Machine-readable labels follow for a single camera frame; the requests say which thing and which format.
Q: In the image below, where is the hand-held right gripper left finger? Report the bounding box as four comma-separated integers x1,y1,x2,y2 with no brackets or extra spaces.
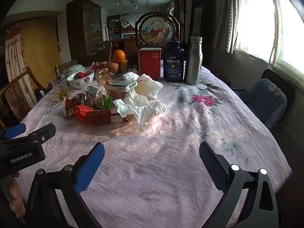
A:
26,142,105,228

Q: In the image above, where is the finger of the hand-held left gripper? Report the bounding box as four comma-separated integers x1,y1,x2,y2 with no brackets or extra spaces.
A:
0,123,57,151
0,123,27,141

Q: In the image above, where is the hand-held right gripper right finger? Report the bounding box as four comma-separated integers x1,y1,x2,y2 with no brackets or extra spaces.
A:
199,142,279,228

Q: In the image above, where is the white tea drink carton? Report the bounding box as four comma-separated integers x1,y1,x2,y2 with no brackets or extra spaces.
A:
84,85,102,102

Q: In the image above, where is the green snack wrapper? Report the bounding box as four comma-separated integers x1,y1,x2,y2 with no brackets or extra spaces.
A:
96,97,113,110

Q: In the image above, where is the white medicine box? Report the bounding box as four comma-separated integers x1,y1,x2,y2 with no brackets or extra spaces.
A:
106,79,139,93

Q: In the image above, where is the person's left hand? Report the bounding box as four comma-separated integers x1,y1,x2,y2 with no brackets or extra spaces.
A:
8,171,26,219

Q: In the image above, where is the red crinkled snack wrapper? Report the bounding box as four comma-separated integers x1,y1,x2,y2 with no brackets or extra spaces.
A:
63,94,82,120

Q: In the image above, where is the wooden armchair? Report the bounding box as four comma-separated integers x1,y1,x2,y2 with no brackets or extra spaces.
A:
0,66,51,129

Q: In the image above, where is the orange-red foam fruit net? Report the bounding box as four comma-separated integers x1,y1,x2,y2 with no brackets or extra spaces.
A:
75,104,95,121

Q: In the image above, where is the glass cup with tea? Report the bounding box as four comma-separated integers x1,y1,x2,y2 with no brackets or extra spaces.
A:
51,78,70,104

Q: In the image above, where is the red and white cardboard box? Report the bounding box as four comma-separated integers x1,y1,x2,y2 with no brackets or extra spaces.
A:
81,109,133,125

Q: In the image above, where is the pink floral tablecloth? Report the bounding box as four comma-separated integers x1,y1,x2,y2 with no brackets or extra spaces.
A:
18,63,292,228

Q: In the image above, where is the white floral porcelain bowl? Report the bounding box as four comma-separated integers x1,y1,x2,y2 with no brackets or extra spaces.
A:
66,69,95,90

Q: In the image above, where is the brown cardboard box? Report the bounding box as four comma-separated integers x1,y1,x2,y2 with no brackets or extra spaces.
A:
58,60,79,75

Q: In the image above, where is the pale lidded porcelain pot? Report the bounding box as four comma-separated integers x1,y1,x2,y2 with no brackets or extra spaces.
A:
65,64,83,76

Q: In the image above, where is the white floral curtain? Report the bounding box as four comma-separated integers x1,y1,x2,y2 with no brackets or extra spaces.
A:
5,22,37,105

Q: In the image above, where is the crumpled white tissue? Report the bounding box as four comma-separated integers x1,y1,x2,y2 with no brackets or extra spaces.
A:
113,89,169,131

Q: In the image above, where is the yellow wooden door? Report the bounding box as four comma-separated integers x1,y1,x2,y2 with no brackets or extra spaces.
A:
21,18,63,91

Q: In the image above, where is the pink cellophane bag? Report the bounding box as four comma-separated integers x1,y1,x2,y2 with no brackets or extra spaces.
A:
95,68,114,98

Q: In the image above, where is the red snack packet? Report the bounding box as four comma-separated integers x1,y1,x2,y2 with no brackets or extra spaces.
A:
90,61,107,70

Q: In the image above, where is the blue chair cushion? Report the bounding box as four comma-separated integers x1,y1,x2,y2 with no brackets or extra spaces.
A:
242,78,288,129

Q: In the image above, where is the red apple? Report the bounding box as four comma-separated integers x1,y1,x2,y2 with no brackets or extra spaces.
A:
105,62,119,74

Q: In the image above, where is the white plastic bag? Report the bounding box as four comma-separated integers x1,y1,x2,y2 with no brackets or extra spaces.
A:
122,72,164,100

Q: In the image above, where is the dark blue supplement bottle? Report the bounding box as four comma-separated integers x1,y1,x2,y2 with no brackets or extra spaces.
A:
163,41,185,82

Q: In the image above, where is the stainless steel bottle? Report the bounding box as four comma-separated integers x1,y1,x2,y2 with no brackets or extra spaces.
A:
186,36,203,85

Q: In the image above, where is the orange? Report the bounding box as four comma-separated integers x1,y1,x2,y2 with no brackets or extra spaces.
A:
112,50,126,63

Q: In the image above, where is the blue cushioned chair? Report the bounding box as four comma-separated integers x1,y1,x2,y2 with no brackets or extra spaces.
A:
260,69,296,133

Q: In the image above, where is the dark brown supplement jar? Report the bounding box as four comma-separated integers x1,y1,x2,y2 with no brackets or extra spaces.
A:
127,56,139,73

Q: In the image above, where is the glass door wooden cabinet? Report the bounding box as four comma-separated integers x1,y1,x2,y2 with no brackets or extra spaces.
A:
66,0,102,59

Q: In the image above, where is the red rectangular tin box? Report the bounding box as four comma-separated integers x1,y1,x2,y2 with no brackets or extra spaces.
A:
138,48,162,81

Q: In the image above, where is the carved wooden chair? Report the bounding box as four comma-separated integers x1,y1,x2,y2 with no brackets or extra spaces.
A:
108,38,140,62

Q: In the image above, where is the cluttered storage shelf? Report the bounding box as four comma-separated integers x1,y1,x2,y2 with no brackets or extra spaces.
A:
106,14,140,40

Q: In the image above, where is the white hanging cloth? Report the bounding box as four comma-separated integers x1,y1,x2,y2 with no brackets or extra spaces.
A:
120,14,140,29

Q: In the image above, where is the flower basket table screen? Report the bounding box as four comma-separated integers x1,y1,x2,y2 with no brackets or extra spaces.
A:
135,8,181,49

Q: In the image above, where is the dark tall wooden cabinet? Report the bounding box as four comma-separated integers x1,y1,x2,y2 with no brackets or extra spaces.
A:
191,0,216,53

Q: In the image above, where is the brick pattern curtain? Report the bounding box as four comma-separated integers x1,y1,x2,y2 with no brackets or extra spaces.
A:
215,0,240,53

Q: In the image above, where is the window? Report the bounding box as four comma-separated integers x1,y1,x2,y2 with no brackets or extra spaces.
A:
234,0,304,76

